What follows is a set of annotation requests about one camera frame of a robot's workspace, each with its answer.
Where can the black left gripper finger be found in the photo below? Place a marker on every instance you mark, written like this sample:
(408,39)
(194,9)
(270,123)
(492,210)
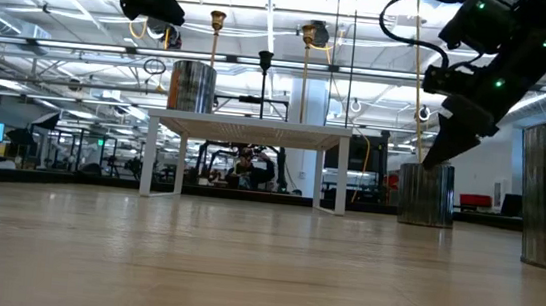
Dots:
(154,6)

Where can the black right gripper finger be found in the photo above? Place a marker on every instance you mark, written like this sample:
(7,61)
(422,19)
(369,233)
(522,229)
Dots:
(458,130)

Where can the tall gold candlestick holder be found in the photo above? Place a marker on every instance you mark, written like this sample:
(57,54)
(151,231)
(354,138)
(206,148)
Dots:
(308,33)
(217,18)

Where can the orange candle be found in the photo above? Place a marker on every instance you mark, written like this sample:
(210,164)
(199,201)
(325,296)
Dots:
(424,198)
(192,87)

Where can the black candlestick holder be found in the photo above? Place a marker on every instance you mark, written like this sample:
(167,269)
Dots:
(265,59)

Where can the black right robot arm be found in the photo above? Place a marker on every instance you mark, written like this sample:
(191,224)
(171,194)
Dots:
(526,31)

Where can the red cushioned seat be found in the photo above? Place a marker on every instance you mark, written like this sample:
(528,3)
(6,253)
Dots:
(475,199)

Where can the white building column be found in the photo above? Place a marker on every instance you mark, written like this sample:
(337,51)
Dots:
(313,107)

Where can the white perforated metal shelf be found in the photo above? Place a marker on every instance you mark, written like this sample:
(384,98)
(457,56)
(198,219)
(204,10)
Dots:
(251,123)

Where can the person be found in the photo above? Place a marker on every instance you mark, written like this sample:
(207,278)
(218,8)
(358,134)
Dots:
(251,171)

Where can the black aluminium table frame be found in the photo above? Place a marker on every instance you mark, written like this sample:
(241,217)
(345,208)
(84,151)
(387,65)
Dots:
(49,179)

